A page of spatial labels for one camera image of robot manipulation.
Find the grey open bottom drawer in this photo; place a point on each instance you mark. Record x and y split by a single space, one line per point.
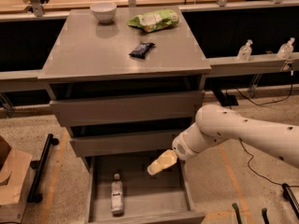
164 198

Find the grey metal rail shelf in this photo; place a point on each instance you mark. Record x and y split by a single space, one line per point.
34 80

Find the grey drawer cabinet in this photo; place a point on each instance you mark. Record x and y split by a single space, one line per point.
87 47

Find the black floor foot block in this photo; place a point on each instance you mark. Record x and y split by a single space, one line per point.
225 99

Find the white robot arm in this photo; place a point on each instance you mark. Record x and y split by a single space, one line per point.
214 124

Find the white ceramic bowl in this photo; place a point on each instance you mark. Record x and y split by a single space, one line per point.
104 11

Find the dark blue snack packet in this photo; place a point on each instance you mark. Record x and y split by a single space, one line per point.
142 50

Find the dark handled tool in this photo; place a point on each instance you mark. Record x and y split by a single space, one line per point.
264 215

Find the green handled tool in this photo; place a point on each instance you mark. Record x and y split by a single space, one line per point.
237 213

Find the clear plastic water bottle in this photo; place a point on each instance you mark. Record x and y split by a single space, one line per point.
117 204

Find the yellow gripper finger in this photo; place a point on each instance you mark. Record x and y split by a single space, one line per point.
164 161

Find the brown cardboard box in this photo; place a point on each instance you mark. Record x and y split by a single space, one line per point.
15 182

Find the green chip bag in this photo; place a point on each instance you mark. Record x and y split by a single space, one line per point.
155 20

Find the grey middle drawer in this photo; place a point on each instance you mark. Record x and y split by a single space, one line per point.
123 143

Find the black metal floor bar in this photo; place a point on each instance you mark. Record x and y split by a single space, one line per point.
34 196

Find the grey top drawer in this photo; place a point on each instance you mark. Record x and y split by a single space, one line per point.
132 108

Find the clear sanitizer pump bottle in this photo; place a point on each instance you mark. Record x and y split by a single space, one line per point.
245 51

